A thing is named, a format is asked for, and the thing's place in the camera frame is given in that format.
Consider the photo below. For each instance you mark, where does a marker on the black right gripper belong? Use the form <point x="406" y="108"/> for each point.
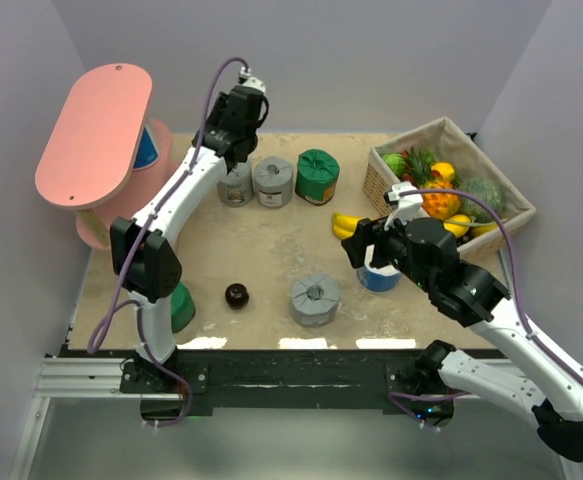
<point x="366" y="232"/>

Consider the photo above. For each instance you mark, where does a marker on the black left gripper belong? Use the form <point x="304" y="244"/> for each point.
<point x="218" y="109"/>

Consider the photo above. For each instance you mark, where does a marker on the grey roll with barcode label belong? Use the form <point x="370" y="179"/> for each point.
<point x="273" y="182"/>

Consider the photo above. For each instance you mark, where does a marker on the grey roll front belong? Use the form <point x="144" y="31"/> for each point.
<point x="314" y="300"/>

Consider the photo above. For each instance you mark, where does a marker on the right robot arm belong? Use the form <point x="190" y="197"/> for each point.
<point x="549" y="392"/>

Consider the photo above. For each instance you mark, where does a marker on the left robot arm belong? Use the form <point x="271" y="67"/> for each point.
<point x="143" y="248"/>

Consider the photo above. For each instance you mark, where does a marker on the pink three-tier shelf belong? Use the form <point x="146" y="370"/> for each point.
<point x="87" y="164"/>

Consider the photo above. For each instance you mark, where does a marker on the yellow banana bunch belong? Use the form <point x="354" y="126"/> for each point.
<point x="344" y="226"/>

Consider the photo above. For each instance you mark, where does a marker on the grey roll with cartoon label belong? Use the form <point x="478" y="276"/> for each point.
<point x="236" y="188"/>

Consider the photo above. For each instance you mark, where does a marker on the yellow lemon in basket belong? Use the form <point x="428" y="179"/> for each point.
<point x="458" y="225"/>

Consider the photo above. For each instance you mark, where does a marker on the green artificial fruit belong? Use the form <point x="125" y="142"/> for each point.
<point x="396" y="163"/>

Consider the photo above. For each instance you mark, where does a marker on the green wrapped paper roll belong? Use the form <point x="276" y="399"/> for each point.
<point x="316" y="176"/>

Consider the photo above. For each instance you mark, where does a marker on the artificial pineapple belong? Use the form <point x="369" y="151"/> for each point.
<point x="436" y="205"/>

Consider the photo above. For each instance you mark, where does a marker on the yellow artificial fruit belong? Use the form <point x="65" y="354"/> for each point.
<point x="444" y="171"/>

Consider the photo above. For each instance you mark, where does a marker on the green artificial melon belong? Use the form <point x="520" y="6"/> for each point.
<point x="488" y="191"/>

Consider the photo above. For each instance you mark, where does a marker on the wicker basket with cloth liner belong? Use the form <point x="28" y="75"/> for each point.
<point x="446" y="141"/>

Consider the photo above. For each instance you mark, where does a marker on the green wrapped roll front left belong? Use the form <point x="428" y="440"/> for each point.
<point x="182" y="308"/>

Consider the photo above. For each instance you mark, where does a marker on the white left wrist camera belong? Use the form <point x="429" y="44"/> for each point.
<point x="247" y="79"/>

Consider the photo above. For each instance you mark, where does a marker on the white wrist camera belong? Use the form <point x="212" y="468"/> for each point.
<point x="405" y="203"/>
<point x="247" y="79"/>

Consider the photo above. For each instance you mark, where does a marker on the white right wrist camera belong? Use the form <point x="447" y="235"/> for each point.
<point x="405" y="203"/>

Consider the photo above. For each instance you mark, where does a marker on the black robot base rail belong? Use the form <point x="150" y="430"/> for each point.
<point x="197" y="383"/>

